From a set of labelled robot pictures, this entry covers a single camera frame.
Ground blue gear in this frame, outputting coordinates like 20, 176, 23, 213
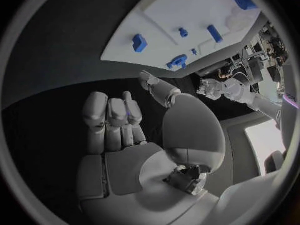
166, 54, 189, 70

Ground white task board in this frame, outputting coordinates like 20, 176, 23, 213
100, 0, 263, 72

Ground cluttered workshop desk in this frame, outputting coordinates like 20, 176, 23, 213
230, 21, 290, 83

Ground white cable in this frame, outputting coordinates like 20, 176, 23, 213
231, 59, 260, 94

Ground blue block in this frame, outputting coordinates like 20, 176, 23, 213
131, 33, 150, 53

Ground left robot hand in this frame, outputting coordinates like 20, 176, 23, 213
195, 78, 227, 101

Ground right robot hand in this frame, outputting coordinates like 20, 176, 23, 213
76, 70, 227, 225

